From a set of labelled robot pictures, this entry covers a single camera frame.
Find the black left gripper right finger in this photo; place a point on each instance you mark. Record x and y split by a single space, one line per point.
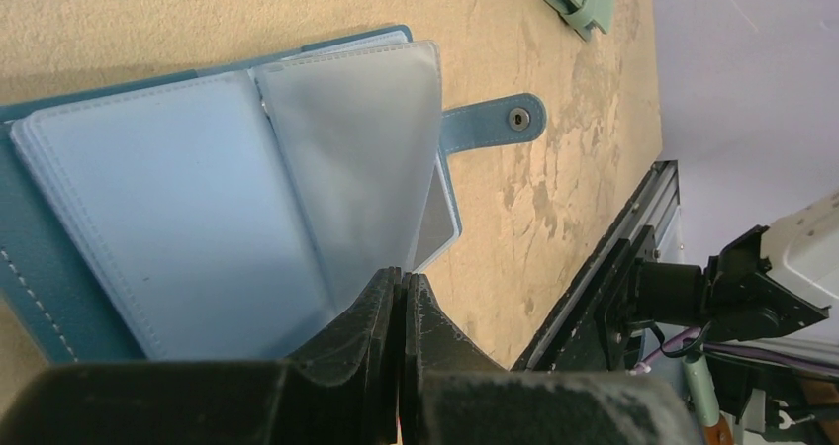
454 393

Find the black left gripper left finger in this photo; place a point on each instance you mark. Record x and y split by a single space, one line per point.
340 387

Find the blue leather card holder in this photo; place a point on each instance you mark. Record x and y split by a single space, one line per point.
232 212

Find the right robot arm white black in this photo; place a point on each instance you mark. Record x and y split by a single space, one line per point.
771 281

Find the black metal base rail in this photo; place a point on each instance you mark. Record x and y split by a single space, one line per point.
588 328

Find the aluminium frame rail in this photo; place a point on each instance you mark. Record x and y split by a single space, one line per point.
655 202

